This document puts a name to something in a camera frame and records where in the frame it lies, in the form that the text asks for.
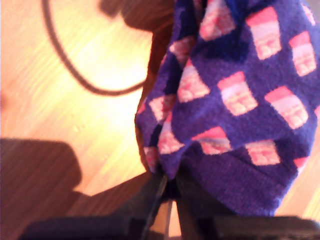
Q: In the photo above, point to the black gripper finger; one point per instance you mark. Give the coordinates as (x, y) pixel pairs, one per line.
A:
(142, 207)
(197, 217)

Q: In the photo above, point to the navy sock with pink pattern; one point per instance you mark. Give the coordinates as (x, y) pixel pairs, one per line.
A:
(237, 112)

